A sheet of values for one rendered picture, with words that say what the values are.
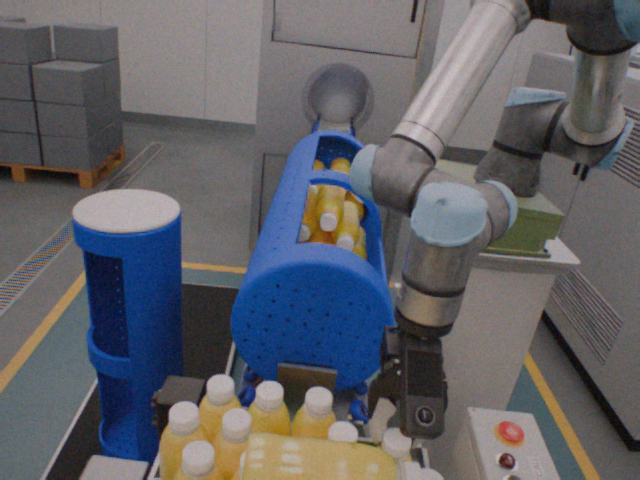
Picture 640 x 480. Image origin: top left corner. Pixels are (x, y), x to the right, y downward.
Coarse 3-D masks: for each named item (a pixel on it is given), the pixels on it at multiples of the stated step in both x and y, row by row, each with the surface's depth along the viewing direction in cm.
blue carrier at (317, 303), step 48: (336, 144) 160; (288, 192) 115; (288, 240) 89; (240, 288) 87; (288, 288) 83; (336, 288) 83; (384, 288) 86; (240, 336) 88; (288, 336) 87; (336, 336) 87; (336, 384) 91
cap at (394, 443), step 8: (384, 432) 68; (392, 432) 68; (400, 432) 68; (384, 440) 66; (392, 440) 67; (400, 440) 67; (408, 440) 67; (384, 448) 66; (392, 448) 65; (400, 448) 65; (408, 448) 66; (392, 456) 66; (400, 456) 66
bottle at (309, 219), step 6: (312, 192) 132; (312, 198) 128; (306, 204) 124; (312, 204) 125; (306, 210) 120; (312, 210) 122; (306, 216) 119; (312, 216) 120; (306, 222) 118; (312, 222) 119; (312, 228) 119
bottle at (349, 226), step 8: (344, 208) 128; (352, 208) 129; (344, 216) 124; (352, 216) 125; (344, 224) 120; (352, 224) 121; (336, 232) 120; (344, 232) 119; (352, 232) 119; (336, 240) 120
